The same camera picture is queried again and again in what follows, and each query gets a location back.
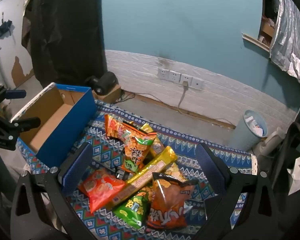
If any orange and green snack bag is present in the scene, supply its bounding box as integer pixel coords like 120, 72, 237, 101
122, 121, 157, 173

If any black hanging umbrella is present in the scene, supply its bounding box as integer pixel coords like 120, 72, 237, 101
0, 19, 14, 37

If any white paper waste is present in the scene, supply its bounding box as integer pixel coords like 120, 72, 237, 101
245, 115, 267, 137

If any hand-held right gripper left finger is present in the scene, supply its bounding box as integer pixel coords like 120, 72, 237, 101
10, 142, 94, 240

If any orange black-topped snack bag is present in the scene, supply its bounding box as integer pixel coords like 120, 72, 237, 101
146, 171, 199, 230

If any grey trash bin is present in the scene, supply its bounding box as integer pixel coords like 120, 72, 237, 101
229, 109, 268, 153

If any red snack bag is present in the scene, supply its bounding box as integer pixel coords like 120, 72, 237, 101
78, 168, 126, 214

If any small cardboard box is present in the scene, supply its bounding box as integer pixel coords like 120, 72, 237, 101
93, 85, 122, 104

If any white plug with cable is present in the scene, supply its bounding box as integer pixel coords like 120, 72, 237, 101
176, 80, 190, 113

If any black metal stand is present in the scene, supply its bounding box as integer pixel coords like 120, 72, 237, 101
272, 120, 300, 240

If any small yellow snack bag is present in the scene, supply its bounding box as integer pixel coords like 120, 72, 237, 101
164, 162, 188, 183

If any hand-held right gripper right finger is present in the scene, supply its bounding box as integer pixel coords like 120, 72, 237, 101
190, 142, 290, 240

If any long yellow snack bar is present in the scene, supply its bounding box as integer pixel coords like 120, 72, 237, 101
112, 146, 178, 205

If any wooden window sill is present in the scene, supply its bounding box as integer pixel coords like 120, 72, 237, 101
242, 32, 270, 52

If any black cable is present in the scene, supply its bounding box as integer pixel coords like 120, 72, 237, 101
115, 91, 135, 103

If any black curtain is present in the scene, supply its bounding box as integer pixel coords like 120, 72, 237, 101
22, 0, 108, 88

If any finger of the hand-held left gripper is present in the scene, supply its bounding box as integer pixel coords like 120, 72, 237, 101
0, 117, 41, 151
0, 86, 27, 113

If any silver foil curtain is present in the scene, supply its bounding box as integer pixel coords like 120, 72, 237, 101
269, 0, 300, 90

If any blue cardboard box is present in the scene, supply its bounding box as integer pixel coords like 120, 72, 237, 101
11, 82, 98, 164

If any blue patterned cloth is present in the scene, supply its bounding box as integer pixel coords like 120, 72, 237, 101
16, 100, 259, 240

